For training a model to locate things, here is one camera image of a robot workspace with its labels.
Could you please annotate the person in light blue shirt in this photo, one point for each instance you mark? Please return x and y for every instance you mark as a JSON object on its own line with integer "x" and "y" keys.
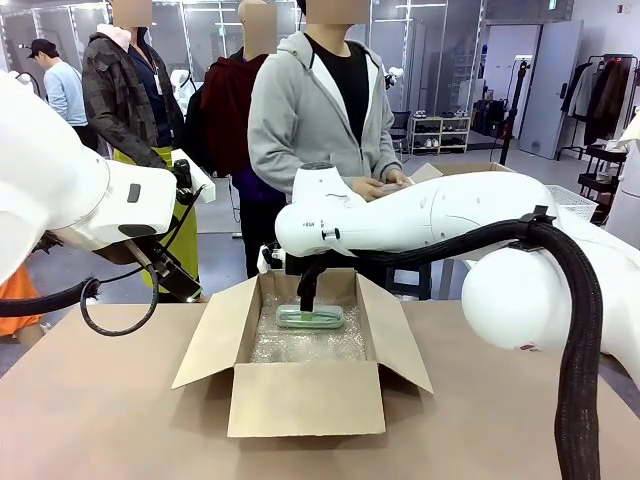
{"x": 62, "y": 95}

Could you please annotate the brown cardboard carton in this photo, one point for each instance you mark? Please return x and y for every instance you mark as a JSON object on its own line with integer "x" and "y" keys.
{"x": 465, "y": 169}

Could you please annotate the person's left forearm grey sleeve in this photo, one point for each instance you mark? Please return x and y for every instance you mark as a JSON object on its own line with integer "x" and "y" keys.
{"x": 387, "y": 161}

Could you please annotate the person's right hand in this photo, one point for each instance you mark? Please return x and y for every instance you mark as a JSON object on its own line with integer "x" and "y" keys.
{"x": 366, "y": 190}

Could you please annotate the clothes rack with coats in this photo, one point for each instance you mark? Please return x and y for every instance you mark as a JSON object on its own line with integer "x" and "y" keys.
{"x": 602, "y": 95}

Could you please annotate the green glasses case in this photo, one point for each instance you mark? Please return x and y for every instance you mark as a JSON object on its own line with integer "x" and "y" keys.
{"x": 330, "y": 317}

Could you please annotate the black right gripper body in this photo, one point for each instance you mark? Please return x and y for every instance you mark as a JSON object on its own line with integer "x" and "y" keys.
{"x": 295, "y": 264}

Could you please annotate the black chair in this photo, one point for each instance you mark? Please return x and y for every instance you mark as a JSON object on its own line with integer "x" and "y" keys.
{"x": 400, "y": 135}

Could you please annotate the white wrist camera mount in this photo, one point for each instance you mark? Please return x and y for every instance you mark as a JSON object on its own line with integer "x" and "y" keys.
{"x": 270, "y": 257}

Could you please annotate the white plastic basket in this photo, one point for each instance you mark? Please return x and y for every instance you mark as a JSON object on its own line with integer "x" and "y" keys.
{"x": 570, "y": 200}

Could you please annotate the person's left hand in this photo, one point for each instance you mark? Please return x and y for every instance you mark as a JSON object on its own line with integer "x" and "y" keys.
{"x": 399, "y": 178}

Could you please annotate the orange garment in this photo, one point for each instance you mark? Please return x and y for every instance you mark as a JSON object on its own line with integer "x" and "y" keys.
{"x": 15, "y": 305}

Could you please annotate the open brown cardboard box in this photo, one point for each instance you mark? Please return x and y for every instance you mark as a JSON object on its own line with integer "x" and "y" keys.
{"x": 305, "y": 400}

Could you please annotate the person's right forearm grey sleeve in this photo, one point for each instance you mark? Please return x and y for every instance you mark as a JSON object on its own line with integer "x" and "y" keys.
{"x": 272, "y": 180}

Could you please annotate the wooden shoe rack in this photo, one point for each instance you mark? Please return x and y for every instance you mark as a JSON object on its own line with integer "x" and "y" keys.
{"x": 440, "y": 135}

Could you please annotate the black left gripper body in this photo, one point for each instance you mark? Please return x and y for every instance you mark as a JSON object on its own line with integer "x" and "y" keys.
{"x": 175, "y": 277}

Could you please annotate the black utility cart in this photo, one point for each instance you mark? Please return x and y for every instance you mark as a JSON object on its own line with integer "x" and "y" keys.
{"x": 602, "y": 170}

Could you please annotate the black bags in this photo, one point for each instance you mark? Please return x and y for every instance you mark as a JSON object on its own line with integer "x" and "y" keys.
{"x": 487, "y": 112}

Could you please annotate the black tripod stand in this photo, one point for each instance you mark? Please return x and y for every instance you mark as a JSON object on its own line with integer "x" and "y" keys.
{"x": 514, "y": 110}

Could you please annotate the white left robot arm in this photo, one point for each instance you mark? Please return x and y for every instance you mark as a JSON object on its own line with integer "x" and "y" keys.
{"x": 60, "y": 175}

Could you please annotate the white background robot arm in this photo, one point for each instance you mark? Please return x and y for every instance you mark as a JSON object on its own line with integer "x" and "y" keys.
{"x": 395, "y": 75}
{"x": 181, "y": 87}

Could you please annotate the grey door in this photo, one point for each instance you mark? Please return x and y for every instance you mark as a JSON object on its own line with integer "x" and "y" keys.
{"x": 550, "y": 90}

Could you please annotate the clear bubble wrap sheet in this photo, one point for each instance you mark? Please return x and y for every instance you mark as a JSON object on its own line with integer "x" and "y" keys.
{"x": 280, "y": 347}

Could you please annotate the white fabric bundle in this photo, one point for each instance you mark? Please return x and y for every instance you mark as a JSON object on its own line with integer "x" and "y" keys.
{"x": 627, "y": 132}

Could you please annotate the person in grey hoodie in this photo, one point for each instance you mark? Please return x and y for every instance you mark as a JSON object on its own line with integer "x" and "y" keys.
{"x": 300, "y": 100}

